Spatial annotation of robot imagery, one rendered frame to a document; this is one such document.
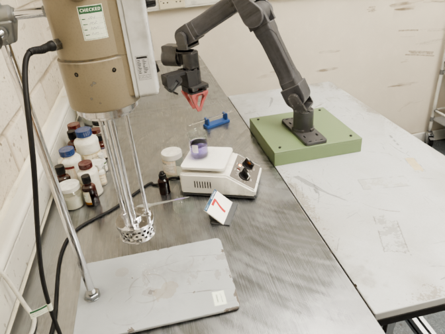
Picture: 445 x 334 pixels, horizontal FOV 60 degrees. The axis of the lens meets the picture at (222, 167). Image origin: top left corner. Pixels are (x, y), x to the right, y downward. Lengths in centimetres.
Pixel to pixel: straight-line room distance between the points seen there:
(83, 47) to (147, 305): 47
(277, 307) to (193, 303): 15
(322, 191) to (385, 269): 29
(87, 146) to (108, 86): 69
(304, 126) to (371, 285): 57
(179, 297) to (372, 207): 51
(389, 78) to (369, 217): 215
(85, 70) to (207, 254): 47
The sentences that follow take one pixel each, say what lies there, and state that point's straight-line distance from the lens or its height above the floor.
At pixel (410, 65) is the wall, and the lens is 312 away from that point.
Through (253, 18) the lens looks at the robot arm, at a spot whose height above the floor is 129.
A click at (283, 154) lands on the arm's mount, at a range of 114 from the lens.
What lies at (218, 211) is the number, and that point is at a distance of 94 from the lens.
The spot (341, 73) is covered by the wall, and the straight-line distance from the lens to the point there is 284.
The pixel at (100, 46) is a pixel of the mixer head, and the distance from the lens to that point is 54.
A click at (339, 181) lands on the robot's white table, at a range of 109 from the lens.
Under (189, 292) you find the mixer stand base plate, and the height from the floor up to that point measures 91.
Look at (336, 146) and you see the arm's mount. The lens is 120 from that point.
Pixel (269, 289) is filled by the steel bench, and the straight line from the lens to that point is 78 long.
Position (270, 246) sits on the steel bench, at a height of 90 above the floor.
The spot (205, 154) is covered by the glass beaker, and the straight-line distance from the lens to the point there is 102.
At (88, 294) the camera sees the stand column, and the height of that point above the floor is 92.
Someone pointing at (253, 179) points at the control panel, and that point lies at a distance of 102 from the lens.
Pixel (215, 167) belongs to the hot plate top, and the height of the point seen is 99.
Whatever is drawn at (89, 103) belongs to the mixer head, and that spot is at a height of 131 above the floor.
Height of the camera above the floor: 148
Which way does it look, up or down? 30 degrees down
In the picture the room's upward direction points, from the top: 5 degrees counter-clockwise
